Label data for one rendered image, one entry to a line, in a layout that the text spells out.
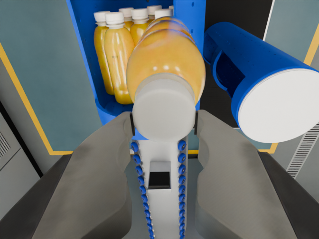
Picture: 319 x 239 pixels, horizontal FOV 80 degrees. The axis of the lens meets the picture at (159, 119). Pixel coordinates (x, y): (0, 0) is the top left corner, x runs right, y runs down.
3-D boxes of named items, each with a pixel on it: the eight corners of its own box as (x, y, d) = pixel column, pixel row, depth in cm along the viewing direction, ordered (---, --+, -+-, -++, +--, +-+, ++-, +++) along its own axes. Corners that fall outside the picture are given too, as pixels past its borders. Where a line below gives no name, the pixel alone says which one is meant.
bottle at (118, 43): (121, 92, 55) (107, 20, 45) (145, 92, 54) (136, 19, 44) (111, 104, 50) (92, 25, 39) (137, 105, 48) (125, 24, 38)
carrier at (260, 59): (227, 11, 123) (191, 41, 134) (313, 44, 51) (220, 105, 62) (248, 46, 135) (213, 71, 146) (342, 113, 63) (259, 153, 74)
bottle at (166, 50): (133, 45, 29) (92, 108, 13) (164, 3, 26) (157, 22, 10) (168, 75, 31) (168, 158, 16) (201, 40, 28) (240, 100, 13)
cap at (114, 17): (110, 22, 44) (109, 13, 43) (126, 21, 43) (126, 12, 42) (103, 25, 40) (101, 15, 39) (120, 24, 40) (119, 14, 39)
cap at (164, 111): (124, 105, 13) (119, 120, 12) (161, 63, 12) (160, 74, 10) (166, 134, 15) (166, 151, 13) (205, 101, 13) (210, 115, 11)
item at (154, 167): (150, 165, 94) (147, 193, 81) (149, 159, 92) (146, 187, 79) (171, 164, 93) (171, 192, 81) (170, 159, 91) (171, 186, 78)
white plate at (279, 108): (315, 48, 51) (312, 47, 52) (222, 106, 61) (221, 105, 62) (343, 115, 62) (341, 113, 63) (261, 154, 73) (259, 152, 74)
